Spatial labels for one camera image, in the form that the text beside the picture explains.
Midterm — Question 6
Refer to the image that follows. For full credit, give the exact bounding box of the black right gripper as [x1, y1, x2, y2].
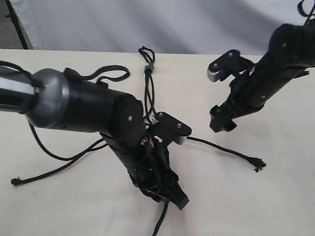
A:
[209, 73, 271, 133]

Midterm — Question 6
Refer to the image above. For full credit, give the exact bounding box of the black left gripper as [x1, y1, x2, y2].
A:
[102, 134, 189, 210]

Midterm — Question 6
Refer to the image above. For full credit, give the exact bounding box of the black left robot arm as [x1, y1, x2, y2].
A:
[0, 66, 192, 209]

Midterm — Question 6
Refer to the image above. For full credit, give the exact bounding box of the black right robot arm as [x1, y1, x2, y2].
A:
[207, 24, 315, 133]

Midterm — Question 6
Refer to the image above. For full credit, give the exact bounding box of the white backdrop cloth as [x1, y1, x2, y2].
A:
[11, 0, 305, 55]

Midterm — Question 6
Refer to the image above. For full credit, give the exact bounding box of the black stand pole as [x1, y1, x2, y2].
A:
[5, 0, 29, 50]

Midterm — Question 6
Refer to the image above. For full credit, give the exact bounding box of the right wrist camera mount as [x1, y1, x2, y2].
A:
[207, 49, 254, 82]

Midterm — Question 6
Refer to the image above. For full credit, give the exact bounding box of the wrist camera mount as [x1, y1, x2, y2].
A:
[207, 49, 254, 82]
[147, 112, 192, 146]

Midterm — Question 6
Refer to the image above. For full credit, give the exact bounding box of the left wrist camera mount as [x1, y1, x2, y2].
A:
[147, 112, 192, 146]

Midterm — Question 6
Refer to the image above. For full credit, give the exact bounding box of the grey cable tie strap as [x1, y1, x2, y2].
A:
[144, 63, 155, 73]

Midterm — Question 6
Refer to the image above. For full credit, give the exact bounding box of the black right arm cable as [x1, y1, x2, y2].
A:
[296, 0, 315, 25]

